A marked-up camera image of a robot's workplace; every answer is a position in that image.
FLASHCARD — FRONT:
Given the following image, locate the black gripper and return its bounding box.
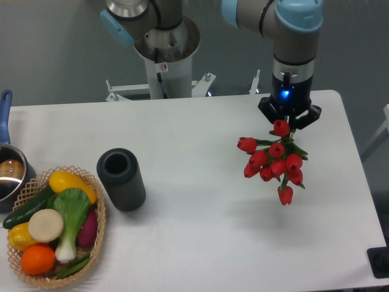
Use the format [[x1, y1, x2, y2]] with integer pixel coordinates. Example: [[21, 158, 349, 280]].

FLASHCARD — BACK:
[[258, 61, 322, 130]]

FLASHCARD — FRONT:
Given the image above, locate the red tulip bouquet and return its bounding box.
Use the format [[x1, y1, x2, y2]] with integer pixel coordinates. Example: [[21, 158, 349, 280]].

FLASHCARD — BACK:
[[237, 120, 308, 206]]

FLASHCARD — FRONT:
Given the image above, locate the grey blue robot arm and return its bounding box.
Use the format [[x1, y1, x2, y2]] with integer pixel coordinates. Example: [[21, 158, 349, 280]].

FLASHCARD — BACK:
[[100, 1, 323, 130]]

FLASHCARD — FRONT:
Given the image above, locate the white furniture part right edge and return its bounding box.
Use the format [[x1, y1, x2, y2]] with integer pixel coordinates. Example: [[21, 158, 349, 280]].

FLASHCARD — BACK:
[[360, 104, 388, 162]]

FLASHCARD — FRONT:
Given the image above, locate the black device at table edge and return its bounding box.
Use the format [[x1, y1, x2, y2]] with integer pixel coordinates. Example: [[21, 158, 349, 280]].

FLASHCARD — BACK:
[[367, 246, 388, 279]]

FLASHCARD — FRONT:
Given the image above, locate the dark grey ribbed vase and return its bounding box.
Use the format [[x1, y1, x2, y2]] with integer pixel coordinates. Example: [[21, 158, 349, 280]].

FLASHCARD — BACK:
[[97, 148, 146, 212]]

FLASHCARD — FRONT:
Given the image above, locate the green bok choy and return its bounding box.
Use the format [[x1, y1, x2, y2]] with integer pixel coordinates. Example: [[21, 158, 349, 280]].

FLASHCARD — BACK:
[[53, 188, 90, 263]]

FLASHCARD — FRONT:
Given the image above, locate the woven wicker basket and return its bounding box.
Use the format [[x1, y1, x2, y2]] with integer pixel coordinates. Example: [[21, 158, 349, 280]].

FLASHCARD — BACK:
[[7, 165, 106, 290]]

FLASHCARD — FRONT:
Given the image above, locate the beige round mushroom cap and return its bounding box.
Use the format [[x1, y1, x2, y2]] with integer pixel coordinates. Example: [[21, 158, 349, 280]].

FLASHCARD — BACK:
[[28, 209, 64, 243]]

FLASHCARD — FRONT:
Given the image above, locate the green bean pod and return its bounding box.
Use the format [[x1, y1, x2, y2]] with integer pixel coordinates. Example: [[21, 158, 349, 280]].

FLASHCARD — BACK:
[[55, 254, 91, 279]]

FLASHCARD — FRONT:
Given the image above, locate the green cucumber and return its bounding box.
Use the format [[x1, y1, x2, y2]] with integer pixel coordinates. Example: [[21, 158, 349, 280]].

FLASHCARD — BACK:
[[2, 185, 55, 229]]

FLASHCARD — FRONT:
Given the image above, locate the orange fruit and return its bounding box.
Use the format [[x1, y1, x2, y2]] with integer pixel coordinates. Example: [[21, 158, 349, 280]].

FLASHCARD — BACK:
[[21, 245, 55, 276]]

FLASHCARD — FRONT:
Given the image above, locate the yellow bell pepper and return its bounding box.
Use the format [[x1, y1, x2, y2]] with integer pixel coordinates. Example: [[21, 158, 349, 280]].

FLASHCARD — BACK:
[[8, 222, 38, 251]]

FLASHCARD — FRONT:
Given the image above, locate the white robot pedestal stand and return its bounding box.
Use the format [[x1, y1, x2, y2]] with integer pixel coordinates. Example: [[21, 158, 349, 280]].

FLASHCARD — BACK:
[[105, 18, 261, 103]]

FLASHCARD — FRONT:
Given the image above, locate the blue handled saucepan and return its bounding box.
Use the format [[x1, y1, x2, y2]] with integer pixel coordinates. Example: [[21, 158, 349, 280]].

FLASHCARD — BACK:
[[0, 89, 37, 214]]

